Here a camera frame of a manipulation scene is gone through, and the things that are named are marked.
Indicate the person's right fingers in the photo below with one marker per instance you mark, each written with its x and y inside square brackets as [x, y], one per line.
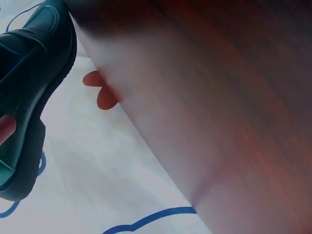
[104, 97]

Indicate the person's left thumb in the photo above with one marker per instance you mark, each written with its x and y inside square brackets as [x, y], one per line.
[6, 129]

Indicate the black leather shoe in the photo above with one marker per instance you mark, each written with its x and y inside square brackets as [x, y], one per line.
[36, 73]

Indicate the person's right hand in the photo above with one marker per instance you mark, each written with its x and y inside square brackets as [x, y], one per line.
[104, 97]

